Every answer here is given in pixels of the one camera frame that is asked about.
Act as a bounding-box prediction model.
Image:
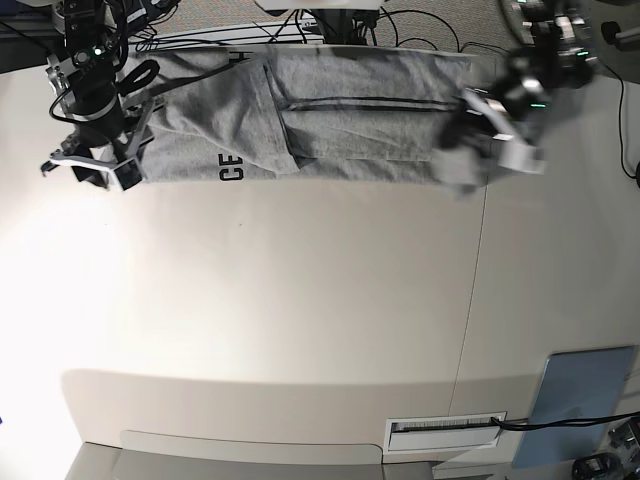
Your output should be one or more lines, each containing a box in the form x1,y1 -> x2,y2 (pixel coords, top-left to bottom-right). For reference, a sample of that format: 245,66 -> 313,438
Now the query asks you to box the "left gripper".
436,88 -> 535,159

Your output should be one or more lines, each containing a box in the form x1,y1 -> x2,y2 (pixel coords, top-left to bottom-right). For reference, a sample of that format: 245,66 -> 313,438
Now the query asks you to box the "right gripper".
40,98 -> 165,190

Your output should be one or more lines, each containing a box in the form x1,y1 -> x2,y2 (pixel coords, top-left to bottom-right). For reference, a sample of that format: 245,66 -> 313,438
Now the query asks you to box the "grey T-shirt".
129,46 -> 492,193

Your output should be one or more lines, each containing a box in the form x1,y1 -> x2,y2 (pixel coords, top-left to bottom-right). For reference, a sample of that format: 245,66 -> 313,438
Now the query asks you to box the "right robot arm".
40,1 -> 165,191

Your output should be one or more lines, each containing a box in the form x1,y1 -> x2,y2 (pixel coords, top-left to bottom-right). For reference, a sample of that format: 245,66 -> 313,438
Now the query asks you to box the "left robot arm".
437,1 -> 597,172

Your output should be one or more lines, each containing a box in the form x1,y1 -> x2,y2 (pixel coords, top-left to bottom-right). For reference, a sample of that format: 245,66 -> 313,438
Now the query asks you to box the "blue-grey board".
512,346 -> 636,469

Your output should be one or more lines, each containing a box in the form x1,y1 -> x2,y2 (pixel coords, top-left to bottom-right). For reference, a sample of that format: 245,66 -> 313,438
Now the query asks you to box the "black device on floor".
571,452 -> 622,480

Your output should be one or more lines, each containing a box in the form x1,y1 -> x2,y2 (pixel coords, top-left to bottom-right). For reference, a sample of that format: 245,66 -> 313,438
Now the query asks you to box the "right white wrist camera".
111,156 -> 145,191

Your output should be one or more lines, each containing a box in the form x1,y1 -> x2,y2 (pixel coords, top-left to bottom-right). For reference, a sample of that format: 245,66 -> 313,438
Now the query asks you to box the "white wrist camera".
498,141 -> 546,174
111,156 -> 145,191

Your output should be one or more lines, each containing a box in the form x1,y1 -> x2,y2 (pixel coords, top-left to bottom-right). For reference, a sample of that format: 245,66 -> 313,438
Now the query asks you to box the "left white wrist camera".
498,141 -> 546,174

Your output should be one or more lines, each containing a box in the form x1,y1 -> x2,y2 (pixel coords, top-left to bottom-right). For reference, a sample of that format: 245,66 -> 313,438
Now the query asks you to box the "black floor cables bundle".
134,0 -> 461,54

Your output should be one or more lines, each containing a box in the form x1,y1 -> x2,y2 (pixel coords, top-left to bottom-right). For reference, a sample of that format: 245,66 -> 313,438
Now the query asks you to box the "black cable at slot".
490,411 -> 640,432

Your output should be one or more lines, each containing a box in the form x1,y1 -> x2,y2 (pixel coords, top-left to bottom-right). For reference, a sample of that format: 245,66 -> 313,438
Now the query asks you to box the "white cable grommet slot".
383,412 -> 506,455

